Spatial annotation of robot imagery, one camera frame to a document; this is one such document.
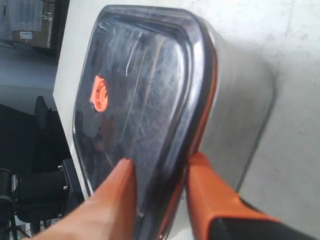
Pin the transparent lid with orange seal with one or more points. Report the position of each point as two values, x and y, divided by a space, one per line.
146 81

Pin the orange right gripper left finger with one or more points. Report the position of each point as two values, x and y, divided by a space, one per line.
108 214

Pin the steel two-compartment lunch box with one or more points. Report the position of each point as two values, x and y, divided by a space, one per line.
235 114

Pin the cardboard box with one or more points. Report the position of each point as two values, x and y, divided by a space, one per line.
31 21

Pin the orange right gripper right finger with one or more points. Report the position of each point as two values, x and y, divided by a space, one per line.
217 212

